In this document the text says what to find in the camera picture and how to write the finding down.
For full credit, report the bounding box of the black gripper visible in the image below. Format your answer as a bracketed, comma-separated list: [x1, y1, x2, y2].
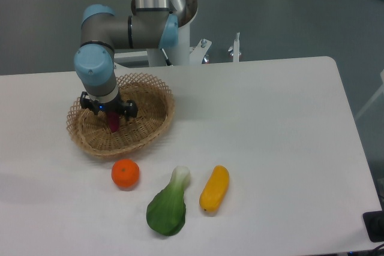
[79, 91, 138, 121]

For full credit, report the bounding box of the purple sweet potato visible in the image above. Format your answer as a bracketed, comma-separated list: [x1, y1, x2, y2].
[106, 112, 120, 133]

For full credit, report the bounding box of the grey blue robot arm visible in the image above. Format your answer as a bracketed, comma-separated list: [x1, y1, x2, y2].
[74, 0, 178, 121]

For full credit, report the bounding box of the woven wicker basket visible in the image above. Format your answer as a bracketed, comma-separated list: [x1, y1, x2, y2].
[67, 73, 175, 158]

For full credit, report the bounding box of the orange mandarin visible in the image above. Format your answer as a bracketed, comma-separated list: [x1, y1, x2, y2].
[111, 159, 140, 189]

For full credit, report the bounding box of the green bok choy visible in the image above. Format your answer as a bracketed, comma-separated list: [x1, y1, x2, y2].
[146, 165, 191, 236]

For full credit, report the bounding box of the black device at edge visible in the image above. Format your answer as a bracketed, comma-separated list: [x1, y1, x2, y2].
[362, 211, 383, 243]

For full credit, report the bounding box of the white metal base frame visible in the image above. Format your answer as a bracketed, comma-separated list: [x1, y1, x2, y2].
[113, 32, 242, 69]

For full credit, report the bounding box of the black white cable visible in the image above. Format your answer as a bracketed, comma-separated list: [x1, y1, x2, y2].
[161, 47, 174, 67]

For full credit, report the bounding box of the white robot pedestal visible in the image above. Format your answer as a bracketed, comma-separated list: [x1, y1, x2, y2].
[145, 0, 199, 67]

